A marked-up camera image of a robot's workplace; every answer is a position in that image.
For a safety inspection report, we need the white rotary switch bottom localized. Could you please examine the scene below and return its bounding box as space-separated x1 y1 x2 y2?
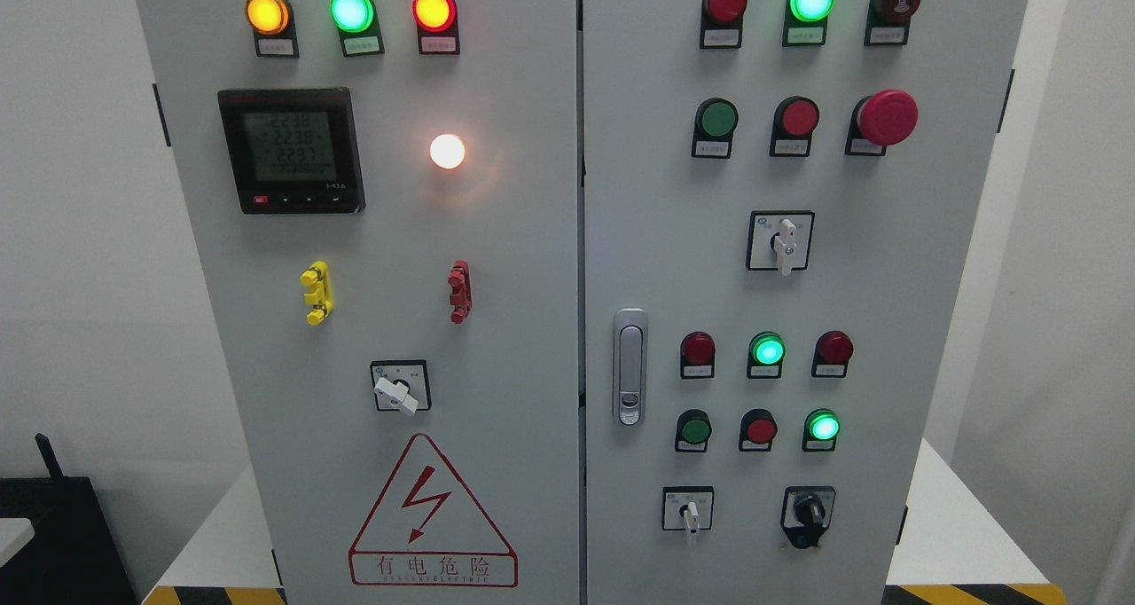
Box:
661 485 715 548

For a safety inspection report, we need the dark red buzzer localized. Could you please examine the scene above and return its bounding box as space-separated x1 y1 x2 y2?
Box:
864 0 920 47

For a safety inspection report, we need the red terminal connector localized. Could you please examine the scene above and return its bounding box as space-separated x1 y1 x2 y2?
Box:
449 260 472 325

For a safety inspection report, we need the red electrical warning sticker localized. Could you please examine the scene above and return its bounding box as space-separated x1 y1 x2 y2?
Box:
348 434 519 588

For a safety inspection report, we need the black digital power meter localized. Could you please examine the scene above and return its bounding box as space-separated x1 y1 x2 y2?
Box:
216 87 365 216

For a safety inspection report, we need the green push button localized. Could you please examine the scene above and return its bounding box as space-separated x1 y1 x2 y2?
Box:
692 96 739 159
674 407 712 452

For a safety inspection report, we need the green lit lamp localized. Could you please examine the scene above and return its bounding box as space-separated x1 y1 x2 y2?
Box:
747 331 787 380
782 0 835 47

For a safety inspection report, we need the red push button upper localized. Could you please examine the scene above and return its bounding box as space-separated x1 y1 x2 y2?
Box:
770 96 819 157

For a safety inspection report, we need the green lit button lower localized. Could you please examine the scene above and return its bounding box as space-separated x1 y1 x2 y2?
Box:
800 407 841 452

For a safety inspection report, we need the red push button lower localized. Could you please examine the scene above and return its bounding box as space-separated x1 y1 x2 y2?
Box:
738 407 779 452

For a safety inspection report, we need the black rotary knob switch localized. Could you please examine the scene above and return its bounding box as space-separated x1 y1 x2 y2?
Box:
779 485 836 551

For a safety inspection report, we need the white rotary switch upper right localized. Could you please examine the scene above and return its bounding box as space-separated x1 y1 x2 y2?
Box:
746 210 816 275

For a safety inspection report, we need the dark red lamp middle left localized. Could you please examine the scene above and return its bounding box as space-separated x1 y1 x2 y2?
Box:
678 331 715 380

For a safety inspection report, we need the grey electrical cabinet door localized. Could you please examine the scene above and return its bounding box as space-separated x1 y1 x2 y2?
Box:
137 0 580 604
583 0 1027 604

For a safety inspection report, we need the dark red lamp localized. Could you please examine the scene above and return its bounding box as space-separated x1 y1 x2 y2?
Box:
812 330 855 378
699 0 748 50
678 331 715 380

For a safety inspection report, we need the silver swing door handle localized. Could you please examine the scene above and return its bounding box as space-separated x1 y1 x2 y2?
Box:
612 309 648 427

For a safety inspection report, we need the green push button lower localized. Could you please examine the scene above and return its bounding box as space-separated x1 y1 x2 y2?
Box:
674 407 712 452

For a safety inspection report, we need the yellow indicator lamp top left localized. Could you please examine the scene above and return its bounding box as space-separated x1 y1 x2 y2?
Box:
245 0 299 57

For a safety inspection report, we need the yellow terminal connector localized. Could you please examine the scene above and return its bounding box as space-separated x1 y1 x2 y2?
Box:
300 260 335 326

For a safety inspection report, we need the grey electrical cabinet left door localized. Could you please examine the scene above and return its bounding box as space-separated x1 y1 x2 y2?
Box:
137 0 580 604

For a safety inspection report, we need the black box with antenna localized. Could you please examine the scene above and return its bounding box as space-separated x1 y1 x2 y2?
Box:
1 434 138 604

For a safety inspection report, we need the white rotary switch left door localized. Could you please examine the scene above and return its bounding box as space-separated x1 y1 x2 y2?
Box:
370 359 431 415

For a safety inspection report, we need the dark red lamp top right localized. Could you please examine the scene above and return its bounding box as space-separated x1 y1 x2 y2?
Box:
699 0 748 50

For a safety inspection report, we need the green lit lamp top right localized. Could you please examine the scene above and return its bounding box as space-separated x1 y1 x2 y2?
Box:
782 0 835 47

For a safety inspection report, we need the dark red lamp middle right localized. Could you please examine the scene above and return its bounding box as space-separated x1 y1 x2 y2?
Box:
812 330 855 378

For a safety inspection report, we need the white lit indicator lamp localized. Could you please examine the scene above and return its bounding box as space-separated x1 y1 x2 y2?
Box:
428 133 466 171

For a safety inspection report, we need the red lit indicator lamp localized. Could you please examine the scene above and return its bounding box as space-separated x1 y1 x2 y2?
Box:
412 0 461 54

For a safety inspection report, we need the red emergency stop button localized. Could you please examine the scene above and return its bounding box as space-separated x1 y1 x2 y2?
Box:
844 89 920 157

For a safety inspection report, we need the green lit lamp middle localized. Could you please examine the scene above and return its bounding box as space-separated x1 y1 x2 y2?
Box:
747 331 787 380

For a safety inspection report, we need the red push button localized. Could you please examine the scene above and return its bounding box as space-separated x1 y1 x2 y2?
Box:
770 96 819 157
738 407 779 452

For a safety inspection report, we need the grey electrical cabinet right door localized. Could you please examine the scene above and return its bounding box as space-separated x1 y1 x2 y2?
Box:
583 0 1027 604

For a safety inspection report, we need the white rotary switch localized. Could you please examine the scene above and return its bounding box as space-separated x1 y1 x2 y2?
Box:
661 485 715 548
746 210 816 275

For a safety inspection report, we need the green push button upper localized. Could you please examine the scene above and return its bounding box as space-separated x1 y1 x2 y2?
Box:
692 96 739 159

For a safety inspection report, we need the green indicator lamp top left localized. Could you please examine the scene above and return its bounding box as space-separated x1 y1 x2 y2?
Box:
329 0 385 57

